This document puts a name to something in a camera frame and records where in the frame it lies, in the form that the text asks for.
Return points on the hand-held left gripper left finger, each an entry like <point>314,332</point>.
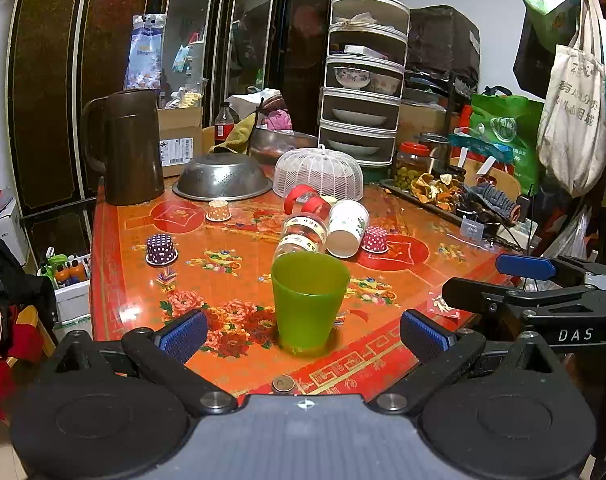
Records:
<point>183,334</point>

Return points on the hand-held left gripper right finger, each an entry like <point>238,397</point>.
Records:
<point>425,336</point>

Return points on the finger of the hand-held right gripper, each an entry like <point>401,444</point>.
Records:
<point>525,266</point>
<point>483,296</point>

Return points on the white paper cup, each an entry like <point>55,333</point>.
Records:
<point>347,229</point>

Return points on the green plastic cup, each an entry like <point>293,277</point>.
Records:
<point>310,305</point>

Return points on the red floral tablecloth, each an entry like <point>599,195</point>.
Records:
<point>223,280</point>

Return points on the grey knitted glove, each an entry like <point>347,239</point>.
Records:
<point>494,201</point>

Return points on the purple dotted cupcake liner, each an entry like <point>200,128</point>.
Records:
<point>161,250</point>

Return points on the pink dotted cupcake liner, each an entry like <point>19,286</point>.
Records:
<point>374,239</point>

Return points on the bronze coin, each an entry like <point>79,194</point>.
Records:
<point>283,384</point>

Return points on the dried orange peels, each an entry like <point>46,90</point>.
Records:
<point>435,189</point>

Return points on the white basket of bottles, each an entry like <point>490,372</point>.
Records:
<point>69,282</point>

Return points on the orange white cupcake liner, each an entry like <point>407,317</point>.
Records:
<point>218,210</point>

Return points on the green shopping bag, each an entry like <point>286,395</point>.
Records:
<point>508,132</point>

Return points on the red-lidded jar of olives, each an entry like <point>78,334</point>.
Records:
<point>412,166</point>

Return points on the beige canvas tote bag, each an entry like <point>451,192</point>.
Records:
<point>575,115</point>

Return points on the clear jar with red lid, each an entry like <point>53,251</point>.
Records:
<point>303,227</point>

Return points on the steel colander bowl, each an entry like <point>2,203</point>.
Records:
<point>223,177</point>

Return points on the brown plastic pitcher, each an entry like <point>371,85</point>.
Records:
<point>128,150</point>

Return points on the white mesh food cover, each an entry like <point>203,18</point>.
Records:
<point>318,172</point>

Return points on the cardboard box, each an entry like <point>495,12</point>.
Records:
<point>180,137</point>

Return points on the olive cloth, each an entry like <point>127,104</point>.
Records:
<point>235,137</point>

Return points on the black hanging bag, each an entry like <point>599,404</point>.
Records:
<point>533,62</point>

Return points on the white carton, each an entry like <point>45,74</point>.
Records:
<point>4,222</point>

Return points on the steel basin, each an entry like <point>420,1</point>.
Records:
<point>279,144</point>

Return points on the cola bottle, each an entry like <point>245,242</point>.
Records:
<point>224,124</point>

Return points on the white plate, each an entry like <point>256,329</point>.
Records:
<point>359,118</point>

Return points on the pink cloth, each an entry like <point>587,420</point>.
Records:
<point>279,120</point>

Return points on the black fabric bag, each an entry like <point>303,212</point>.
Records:
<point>443,42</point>

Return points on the white tiered dish rack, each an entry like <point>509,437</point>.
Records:
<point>365,80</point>

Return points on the floral porcelain bowl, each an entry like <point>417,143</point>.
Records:
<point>352,78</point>

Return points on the blue snack bag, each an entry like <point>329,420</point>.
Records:
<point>145,52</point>

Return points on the dark wooden wardrobe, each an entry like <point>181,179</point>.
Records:
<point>108,60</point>

